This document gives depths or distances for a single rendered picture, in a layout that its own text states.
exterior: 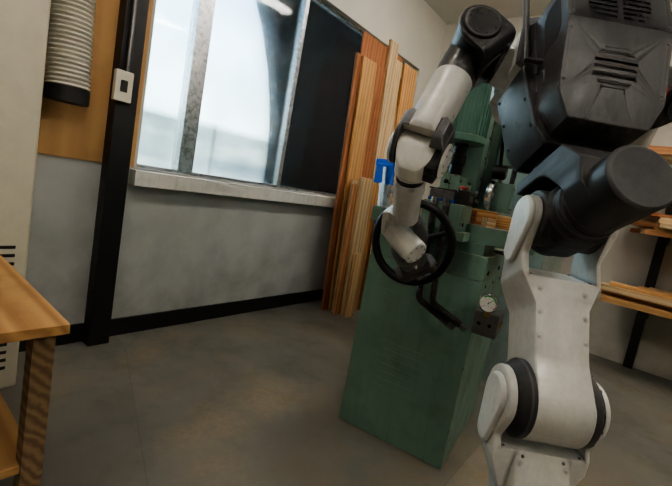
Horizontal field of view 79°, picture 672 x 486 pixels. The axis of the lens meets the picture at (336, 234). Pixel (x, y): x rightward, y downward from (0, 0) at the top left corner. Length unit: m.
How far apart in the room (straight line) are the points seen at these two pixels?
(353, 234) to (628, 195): 2.43
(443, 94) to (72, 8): 1.46
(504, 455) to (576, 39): 0.78
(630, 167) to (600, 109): 0.17
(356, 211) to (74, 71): 1.91
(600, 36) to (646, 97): 0.14
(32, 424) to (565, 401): 1.13
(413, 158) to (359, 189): 2.13
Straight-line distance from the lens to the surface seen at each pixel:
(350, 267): 3.06
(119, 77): 2.09
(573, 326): 0.90
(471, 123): 1.65
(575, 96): 0.89
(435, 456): 1.75
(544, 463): 0.94
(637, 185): 0.77
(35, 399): 1.22
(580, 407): 0.88
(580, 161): 0.81
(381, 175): 2.54
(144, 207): 2.29
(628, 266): 3.85
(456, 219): 1.42
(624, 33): 0.99
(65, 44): 1.96
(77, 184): 2.16
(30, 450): 1.29
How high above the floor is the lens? 0.95
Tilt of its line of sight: 7 degrees down
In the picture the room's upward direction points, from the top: 10 degrees clockwise
